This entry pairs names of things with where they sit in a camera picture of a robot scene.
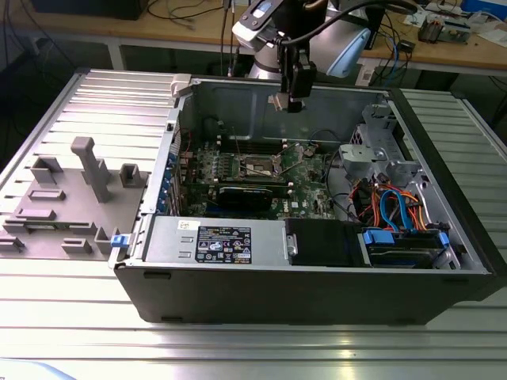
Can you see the silver-topped CPU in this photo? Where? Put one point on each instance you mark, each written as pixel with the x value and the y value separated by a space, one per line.
pixel 277 102

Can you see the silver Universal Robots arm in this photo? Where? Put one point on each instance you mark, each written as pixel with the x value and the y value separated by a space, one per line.
pixel 340 39

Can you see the RAM slot with white clips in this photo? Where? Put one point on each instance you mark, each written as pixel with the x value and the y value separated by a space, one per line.
pixel 253 149
pixel 253 184
pixel 253 141

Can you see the CPU socket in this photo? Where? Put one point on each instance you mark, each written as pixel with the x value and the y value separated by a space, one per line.
pixel 257 160

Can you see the black drive bay cover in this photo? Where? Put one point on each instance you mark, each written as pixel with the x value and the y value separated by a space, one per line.
pixel 321 241

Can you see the white label tag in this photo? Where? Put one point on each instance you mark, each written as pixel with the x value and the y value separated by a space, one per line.
pixel 366 73

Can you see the round coin battery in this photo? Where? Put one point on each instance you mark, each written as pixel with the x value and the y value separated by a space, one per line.
pixel 310 150

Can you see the black upright box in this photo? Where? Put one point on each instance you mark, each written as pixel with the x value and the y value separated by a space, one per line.
pixel 378 29

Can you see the silver metal drive cage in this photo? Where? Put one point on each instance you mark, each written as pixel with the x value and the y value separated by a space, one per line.
pixel 358 155

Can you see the green motherboard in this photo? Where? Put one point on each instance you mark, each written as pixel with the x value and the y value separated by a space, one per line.
pixel 309 186

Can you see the small black box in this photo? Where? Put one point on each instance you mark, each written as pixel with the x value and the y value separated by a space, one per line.
pixel 406 45

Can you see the pale grey case latch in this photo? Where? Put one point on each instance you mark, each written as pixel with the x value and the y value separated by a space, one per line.
pixel 180 85

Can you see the low-profile graphics card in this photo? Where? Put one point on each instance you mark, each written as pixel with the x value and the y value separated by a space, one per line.
pixel 245 198

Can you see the white printed paper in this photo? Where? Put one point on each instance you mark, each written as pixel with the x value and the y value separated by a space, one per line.
pixel 416 16

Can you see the wooden workbench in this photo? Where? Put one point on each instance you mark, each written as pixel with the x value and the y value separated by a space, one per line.
pixel 178 31

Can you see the small heatsink device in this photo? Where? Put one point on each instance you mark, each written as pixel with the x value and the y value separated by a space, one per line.
pixel 429 31

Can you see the grey hardware assembly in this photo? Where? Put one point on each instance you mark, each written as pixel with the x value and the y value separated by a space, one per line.
pixel 455 28

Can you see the hard disk in blue carrier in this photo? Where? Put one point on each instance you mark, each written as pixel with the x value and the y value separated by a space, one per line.
pixel 380 237

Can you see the blue box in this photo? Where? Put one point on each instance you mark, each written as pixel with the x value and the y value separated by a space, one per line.
pixel 475 4

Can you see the white paper sheets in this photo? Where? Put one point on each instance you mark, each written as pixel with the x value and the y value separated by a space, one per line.
pixel 495 35

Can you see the grey power supply unit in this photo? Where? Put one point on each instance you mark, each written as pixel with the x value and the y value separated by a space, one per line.
pixel 174 241

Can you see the black open PC case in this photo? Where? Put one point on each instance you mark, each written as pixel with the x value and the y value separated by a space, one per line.
pixel 277 293

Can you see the large black box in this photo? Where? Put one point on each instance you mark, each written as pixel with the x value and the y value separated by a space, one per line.
pixel 91 6

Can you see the blue plastic clip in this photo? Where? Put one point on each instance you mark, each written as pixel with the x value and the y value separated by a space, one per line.
pixel 120 241

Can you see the grey parts rack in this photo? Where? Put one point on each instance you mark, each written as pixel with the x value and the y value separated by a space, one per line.
pixel 79 210

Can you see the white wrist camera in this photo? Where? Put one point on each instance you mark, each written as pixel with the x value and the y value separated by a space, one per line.
pixel 249 29

